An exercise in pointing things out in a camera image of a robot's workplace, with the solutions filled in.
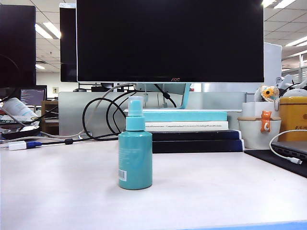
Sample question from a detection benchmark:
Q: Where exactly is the black cable with ferrite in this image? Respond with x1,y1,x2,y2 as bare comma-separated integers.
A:
39,97,125,146

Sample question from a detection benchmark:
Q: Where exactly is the teal sprayer bottle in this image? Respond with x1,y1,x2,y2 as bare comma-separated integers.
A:
118,95,153,190

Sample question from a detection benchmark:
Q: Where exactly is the dark monitor behind desk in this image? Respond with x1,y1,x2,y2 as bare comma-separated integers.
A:
59,3,78,82

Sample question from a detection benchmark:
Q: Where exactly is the white ceramic pot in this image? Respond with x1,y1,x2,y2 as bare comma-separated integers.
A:
237,116,282,150

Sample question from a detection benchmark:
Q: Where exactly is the grey laptop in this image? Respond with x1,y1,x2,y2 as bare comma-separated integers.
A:
271,140,307,161

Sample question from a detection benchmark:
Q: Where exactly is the large dark monitor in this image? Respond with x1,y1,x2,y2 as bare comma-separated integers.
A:
0,4,36,96

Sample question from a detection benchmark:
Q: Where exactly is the sunflower plush keychain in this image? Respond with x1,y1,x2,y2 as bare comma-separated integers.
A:
254,84,280,112

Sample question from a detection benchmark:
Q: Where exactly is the ceiling light panel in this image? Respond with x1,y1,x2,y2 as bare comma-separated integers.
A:
262,0,297,10
35,22,62,40
284,35,307,47

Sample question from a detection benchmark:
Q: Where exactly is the stack of papers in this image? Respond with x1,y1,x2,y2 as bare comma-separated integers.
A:
0,114,40,127

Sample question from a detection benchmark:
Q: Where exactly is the white video adapter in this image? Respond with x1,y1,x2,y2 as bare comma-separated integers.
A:
8,141,27,151

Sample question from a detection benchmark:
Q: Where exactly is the tall white partition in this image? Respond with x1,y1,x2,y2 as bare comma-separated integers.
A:
263,42,283,94

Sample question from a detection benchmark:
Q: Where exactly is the yellow tin can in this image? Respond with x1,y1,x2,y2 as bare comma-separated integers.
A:
279,96,307,142

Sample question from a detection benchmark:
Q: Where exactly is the white USB cable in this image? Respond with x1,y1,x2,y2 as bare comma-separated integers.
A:
269,129,307,165

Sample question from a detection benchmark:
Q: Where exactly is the orange cat clip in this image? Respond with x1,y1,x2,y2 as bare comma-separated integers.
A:
260,110,272,133

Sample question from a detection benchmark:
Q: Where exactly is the teal book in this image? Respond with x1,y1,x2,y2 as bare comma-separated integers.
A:
123,109,228,122

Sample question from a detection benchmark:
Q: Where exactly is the white book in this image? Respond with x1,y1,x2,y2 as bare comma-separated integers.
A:
143,121,230,132

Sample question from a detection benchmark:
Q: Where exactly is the wooden shelf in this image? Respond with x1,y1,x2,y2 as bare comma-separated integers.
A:
41,100,59,135

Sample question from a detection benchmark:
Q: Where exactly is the black AOC monitor with stand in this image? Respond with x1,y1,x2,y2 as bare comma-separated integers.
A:
76,0,265,110

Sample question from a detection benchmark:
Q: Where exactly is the black book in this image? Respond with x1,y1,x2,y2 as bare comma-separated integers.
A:
151,129,242,141
151,139,245,154

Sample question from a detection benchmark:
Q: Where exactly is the black looped cable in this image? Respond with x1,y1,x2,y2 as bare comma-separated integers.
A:
106,90,139,135

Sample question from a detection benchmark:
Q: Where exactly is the white plastic bottle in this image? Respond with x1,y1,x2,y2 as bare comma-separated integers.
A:
2,97,38,120

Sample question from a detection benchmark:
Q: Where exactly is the black monitor power cable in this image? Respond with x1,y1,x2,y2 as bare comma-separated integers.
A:
153,83,177,108

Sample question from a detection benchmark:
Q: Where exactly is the small screen showing code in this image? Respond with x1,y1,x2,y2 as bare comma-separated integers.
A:
20,88,47,107

